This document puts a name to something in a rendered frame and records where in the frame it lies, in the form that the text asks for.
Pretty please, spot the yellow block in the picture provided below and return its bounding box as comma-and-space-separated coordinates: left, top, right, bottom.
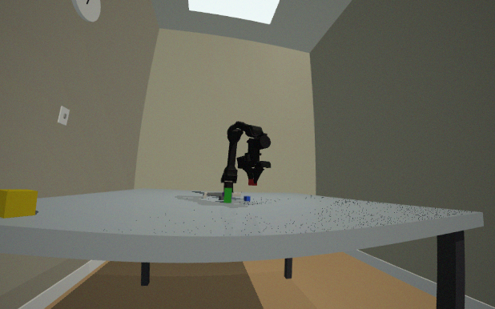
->
0, 189, 38, 219

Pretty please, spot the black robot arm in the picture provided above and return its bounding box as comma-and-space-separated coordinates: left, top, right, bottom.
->
220, 121, 271, 193

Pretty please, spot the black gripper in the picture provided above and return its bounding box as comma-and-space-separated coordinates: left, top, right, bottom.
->
238, 150, 271, 184

